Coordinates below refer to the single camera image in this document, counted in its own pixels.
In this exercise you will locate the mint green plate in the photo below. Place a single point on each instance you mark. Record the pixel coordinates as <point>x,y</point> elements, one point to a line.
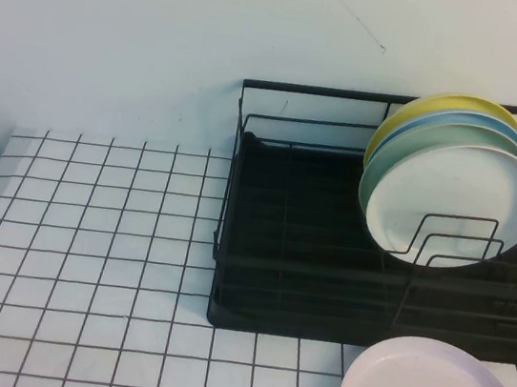
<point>440,135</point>

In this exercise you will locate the black plastic drip tray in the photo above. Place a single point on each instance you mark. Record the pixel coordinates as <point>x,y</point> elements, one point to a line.
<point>312,186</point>

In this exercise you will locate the yellow plate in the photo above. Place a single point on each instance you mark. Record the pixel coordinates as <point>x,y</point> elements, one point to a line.
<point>425,104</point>

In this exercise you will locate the white plate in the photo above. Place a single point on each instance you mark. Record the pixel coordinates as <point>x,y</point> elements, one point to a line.
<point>432,189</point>

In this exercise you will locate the blue plate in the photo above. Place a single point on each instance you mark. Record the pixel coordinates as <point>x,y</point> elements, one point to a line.
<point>490,122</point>

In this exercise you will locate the white black-grid tablecloth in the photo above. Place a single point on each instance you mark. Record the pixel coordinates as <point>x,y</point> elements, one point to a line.
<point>90,227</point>

